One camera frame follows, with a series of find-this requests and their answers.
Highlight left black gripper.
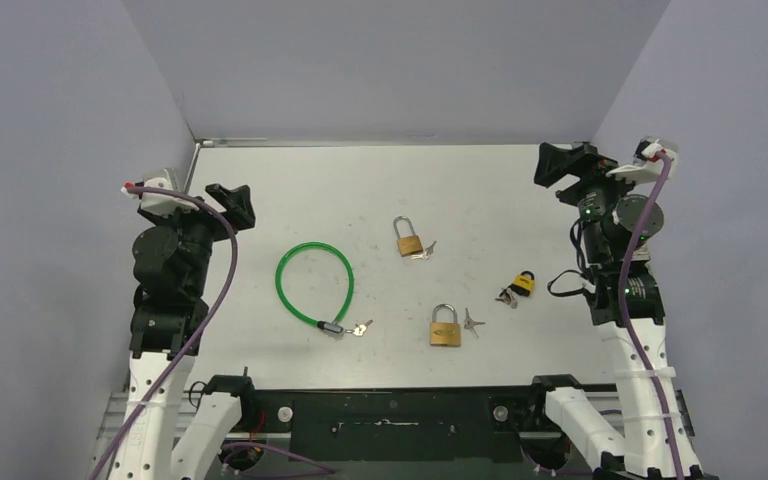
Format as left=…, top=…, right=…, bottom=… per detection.
left=143, top=182, right=254, bottom=294

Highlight green cable lock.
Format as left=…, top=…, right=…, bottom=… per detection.
left=274, top=241, right=356, bottom=337

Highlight brass padlock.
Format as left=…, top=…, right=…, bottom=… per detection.
left=429, top=303, right=462, bottom=347
left=392, top=216, right=424, bottom=258

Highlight cable lock keys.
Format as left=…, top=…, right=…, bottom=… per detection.
left=345, top=319, right=374, bottom=337

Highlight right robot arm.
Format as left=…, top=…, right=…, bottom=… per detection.
left=525, top=136, right=706, bottom=479

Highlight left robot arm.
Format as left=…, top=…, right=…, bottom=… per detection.
left=89, top=178, right=256, bottom=479

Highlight yellow black padlock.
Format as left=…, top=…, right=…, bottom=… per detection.
left=509, top=270, right=535, bottom=297

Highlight yellow padlock keys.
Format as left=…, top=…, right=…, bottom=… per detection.
left=495, top=288, right=518, bottom=309

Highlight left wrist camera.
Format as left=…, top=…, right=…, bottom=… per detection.
left=121, top=168, right=198, bottom=217

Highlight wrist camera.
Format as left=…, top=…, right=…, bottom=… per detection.
left=607, top=136, right=679, bottom=184
left=121, top=168, right=198, bottom=217

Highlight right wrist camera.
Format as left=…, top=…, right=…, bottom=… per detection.
left=607, top=136, right=679, bottom=184

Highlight black base frame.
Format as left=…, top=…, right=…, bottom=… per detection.
left=207, top=385, right=592, bottom=479

